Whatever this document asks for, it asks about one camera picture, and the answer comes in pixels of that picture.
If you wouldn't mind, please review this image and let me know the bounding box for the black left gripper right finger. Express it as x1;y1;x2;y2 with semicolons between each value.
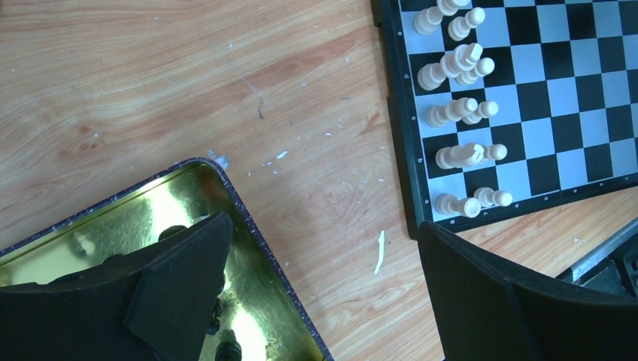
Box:
418;222;637;360

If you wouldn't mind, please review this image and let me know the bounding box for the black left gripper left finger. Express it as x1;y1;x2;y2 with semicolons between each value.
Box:
1;213;233;360

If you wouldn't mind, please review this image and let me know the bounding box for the black and white chessboard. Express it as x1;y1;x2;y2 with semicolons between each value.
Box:
372;1;637;238

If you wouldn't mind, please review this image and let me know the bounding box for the black chess pieces pile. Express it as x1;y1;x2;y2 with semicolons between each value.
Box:
123;222;232;360

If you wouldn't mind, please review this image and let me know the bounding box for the white chess piece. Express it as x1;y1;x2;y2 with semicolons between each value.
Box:
435;193;482;218
482;144;508;162
426;97;479;127
462;101;499;125
456;57;495;86
435;143;485;169
414;0;469;35
473;187;513;208
448;7;486;41
417;43;483;90

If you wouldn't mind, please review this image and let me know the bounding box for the gold metal tin tray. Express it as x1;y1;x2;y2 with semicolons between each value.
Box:
1;158;332;360

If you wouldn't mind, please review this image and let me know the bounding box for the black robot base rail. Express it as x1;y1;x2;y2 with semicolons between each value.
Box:
557;219;637;299

